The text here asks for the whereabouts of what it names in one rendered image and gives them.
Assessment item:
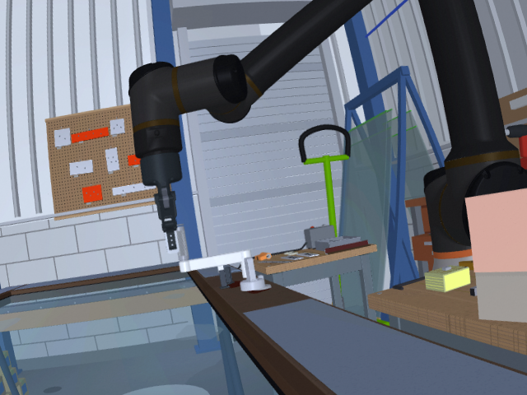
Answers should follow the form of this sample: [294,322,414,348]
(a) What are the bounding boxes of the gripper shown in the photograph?
[141,152,183,253]

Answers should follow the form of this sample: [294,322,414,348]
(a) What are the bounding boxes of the white lever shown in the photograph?
[179,249,254,273]

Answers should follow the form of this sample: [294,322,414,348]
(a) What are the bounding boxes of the white roller shutter door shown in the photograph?
[172,25,352,258]

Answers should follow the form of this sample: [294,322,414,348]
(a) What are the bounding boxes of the white round lever rosette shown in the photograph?
[240,258,272,293]

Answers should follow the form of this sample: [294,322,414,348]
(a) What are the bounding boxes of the red and grey block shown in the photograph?
[324,237,370,253]

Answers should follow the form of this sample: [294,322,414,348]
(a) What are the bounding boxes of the yellow block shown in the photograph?
[423,265,472,294]

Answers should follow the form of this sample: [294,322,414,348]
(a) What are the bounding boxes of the translucent grey cylinder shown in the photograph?
[175,223,189,261]

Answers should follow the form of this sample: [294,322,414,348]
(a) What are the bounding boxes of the brown pegboard with papers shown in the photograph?
[44,104,160,220]

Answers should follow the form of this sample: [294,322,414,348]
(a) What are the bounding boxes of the small grey plates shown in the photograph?
[281,249,321,263]

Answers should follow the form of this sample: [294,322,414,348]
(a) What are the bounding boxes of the grey box with red button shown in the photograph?
[303,225,338,250]

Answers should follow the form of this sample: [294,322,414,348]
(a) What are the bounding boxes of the wooden topped grey table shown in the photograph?
[253,242,378,318]

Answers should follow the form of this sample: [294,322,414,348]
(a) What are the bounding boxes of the blue steel column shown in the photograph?
[150,0,208,258]

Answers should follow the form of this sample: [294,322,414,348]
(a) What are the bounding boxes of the green-edged glass sheets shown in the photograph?
[340,108,412,286]

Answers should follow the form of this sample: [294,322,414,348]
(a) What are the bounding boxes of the orange cabinet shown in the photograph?
[404,196,435,263]

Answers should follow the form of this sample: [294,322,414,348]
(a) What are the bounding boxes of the wooden workbench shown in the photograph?
[366,274,527,351]

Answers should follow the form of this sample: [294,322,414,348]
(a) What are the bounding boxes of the pink and beige box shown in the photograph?
[464,188,527,323]

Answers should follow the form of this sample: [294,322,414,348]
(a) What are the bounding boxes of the red clamp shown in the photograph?
[506,124,527,170]

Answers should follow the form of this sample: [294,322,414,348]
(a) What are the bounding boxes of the green black-handled hand truck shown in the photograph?
[297,124,352,240]

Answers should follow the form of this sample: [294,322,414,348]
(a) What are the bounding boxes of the blue glass rack frame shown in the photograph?
[343,65,450,291]

